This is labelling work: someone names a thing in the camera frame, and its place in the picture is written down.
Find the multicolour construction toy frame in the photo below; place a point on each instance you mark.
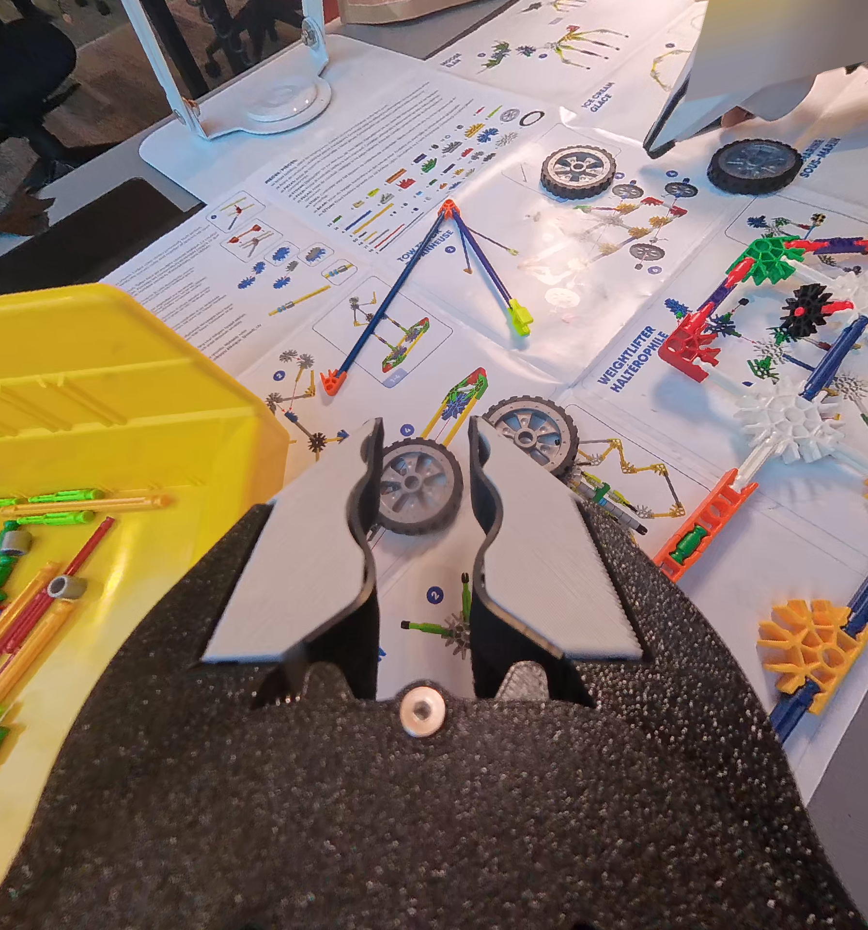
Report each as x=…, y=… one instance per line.
x=790, y=425

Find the yellow plastic bin with rods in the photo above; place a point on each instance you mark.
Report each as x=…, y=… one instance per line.
x=114, y=363

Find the grey desk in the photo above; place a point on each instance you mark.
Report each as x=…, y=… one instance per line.
x=863, y=799

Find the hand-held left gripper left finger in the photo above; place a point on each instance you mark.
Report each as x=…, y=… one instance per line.
x=296, y=574

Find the group of green short rods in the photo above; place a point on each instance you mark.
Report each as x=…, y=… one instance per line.
x=63, y=518

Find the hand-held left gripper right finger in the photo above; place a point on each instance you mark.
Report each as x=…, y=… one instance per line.
x=557, y=574

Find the yellow plastic rod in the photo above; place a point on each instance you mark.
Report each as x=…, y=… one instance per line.
x=20, y=614
x=85, y=506
x=27, y=654

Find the black office chair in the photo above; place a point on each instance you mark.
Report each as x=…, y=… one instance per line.
x=12, y=72

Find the cardboard toy box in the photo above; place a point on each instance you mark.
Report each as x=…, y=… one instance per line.
x=419, y=11

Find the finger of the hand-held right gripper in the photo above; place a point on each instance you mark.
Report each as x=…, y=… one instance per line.
x=775, y=105
x=754, y=43

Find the dark flat panel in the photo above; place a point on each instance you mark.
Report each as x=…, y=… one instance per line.
x=78, y=240

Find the white desk lamp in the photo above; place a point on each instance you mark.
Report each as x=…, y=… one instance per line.
x=281, y=102

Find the grey plastic spacer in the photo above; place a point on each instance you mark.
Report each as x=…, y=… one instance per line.
x=16, y=541
x=67, y=587

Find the blue rods with orange connector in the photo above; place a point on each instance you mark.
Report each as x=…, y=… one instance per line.
x=519, y=316

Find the printed instruction sheet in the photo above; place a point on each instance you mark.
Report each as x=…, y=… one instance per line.
x=521, y=349

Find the black toy wheel grey hub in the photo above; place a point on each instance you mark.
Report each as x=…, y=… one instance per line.
x=578, y=172
x=416, y=483
x=528, y=436
x=754, y=165

